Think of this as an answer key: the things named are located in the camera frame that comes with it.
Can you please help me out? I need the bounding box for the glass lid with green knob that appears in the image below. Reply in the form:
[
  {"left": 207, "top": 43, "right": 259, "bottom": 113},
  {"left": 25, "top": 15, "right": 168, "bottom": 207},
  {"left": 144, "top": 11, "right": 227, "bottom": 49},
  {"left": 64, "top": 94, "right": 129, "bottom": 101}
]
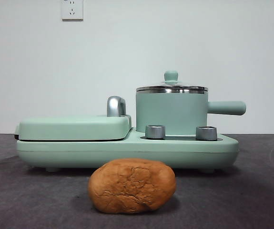
[{"left": 136, "top": 70, "right": 209, "bottom": 92}]

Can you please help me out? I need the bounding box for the brown potato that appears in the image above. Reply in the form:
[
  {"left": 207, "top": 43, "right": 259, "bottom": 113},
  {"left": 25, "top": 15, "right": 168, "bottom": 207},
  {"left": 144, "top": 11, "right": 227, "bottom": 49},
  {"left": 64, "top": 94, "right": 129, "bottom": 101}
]
[{"left": 88, "top": 157, "right": 177, "bottom": 214}]

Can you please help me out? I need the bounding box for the silver control knob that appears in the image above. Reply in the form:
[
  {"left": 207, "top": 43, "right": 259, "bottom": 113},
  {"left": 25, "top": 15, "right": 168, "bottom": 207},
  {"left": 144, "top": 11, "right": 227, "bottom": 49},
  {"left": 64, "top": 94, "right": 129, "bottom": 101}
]
[
  {"left": 145, "top": 125, "right": 166, "bottom": 139},
  {"left": 195, "top": 125, "right": 217, "bottom": 141}
]

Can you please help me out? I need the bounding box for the green griddle cover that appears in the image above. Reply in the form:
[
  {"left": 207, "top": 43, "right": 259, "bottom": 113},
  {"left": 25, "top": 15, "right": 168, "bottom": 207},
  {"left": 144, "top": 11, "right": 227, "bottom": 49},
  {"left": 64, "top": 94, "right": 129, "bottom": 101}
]
[{"left": 14, "top": 114, "right": 132, "bottom": 141}]

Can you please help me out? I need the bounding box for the green breakfast machine base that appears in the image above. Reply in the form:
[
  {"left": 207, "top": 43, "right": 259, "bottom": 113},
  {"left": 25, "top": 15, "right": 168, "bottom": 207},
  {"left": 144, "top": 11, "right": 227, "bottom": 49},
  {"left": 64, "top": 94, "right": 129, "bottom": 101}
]
[{"left": 16, "top": 126, "right": 240, "bottom": 173}]

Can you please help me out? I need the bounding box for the chrome cover handle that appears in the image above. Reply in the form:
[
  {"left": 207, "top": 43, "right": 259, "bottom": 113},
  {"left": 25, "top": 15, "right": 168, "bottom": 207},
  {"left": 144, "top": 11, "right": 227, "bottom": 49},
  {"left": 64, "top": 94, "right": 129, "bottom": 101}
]
[{"left": 106, "top": 95, "right": 128, "bottom": 117}]

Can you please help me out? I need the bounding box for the green pot with handle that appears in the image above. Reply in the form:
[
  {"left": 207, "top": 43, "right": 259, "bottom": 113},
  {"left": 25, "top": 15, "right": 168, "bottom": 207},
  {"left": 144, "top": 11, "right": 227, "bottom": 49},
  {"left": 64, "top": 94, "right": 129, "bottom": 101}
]
[{"left": 135, "top": 88, "right": 247, "bottom": 134}]

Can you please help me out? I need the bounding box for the white wall socket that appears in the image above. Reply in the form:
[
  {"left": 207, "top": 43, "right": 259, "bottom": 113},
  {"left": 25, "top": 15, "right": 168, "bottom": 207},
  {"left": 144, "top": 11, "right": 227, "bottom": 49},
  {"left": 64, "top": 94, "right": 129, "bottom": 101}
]
[{"left": 61, "top": 0, "right": 84, "bottom": 21}]

